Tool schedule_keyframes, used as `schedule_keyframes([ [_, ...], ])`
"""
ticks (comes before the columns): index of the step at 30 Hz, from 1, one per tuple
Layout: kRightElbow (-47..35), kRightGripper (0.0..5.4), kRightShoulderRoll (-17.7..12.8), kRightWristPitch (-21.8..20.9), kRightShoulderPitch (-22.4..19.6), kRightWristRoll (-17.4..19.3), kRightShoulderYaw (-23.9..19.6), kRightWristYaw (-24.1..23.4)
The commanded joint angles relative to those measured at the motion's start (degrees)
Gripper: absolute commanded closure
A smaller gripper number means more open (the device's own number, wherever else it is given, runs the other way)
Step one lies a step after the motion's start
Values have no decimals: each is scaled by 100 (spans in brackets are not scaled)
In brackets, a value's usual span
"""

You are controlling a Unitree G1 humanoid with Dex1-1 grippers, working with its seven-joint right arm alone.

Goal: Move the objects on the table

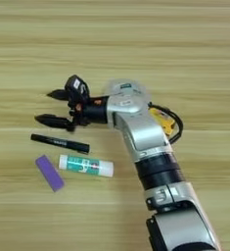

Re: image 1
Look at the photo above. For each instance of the clear tape roll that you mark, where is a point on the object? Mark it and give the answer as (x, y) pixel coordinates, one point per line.
(129, 86)

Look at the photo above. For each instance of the black box with white label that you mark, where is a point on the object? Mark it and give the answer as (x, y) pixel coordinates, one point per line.
(75, 85)

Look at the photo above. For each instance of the green and white glue stick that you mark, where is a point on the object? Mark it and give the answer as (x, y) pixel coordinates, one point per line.
(85, 165)

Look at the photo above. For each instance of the purple eraser block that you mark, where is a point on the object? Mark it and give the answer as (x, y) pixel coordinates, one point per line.
(49, 173)

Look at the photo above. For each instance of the black marker pen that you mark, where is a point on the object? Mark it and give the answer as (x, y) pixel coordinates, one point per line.
(59, 143)

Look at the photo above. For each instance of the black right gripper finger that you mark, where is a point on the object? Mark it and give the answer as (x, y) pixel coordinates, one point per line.
(54, 121)
(59, 95)

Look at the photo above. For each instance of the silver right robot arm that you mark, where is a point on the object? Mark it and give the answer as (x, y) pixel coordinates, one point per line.
(146, 134)

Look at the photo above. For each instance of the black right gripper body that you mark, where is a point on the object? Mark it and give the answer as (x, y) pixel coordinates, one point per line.
(93, 111)

